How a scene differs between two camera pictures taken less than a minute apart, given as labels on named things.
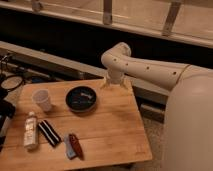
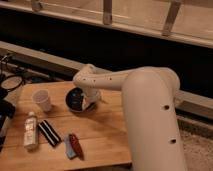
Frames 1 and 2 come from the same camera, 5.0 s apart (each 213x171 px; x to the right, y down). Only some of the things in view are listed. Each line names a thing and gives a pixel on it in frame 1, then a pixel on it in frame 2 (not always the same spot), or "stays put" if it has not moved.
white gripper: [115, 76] → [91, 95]
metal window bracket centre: [107, 12] stays put
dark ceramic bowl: [80, 99] stays put
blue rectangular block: [69, 150] stays put
